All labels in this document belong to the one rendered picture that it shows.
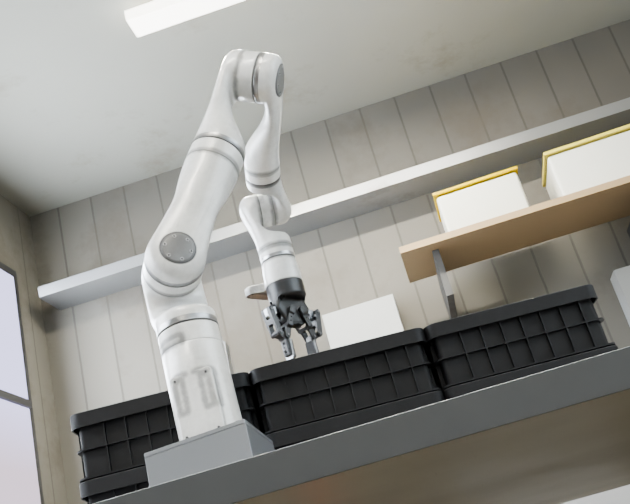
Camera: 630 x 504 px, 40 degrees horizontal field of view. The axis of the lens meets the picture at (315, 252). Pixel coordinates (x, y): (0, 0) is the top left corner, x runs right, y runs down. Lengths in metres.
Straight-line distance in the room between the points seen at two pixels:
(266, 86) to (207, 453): 0.67
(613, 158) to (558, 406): 3.15
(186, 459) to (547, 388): 0.51
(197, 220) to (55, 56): 2.74
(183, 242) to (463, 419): 0.58
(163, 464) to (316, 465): 0.35
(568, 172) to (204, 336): 2.88
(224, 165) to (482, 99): 3.47
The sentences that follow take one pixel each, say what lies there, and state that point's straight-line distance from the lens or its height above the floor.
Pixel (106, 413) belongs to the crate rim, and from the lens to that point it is 1.46.
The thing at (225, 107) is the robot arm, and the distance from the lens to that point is 1.50.
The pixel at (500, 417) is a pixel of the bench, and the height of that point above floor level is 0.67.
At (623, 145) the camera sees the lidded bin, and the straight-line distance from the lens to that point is 4.02.
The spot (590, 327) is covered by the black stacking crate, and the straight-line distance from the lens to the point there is 1.51.
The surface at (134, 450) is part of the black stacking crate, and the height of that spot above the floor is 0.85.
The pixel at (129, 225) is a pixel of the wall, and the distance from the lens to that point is 4.91.
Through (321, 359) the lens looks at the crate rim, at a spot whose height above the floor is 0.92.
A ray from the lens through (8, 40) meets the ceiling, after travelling 3.92.
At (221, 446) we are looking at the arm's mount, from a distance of 1.17.
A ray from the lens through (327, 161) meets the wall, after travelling 4.71.
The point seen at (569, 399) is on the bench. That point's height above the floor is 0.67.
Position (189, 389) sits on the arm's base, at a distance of 1.22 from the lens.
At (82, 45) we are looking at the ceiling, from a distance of 3.97.
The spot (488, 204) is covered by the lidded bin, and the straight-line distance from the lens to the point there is 3.89.
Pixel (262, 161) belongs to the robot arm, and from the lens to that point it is 1.66.
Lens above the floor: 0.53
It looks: 23 degrees up
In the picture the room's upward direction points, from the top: 15 degrees counter-clockwise
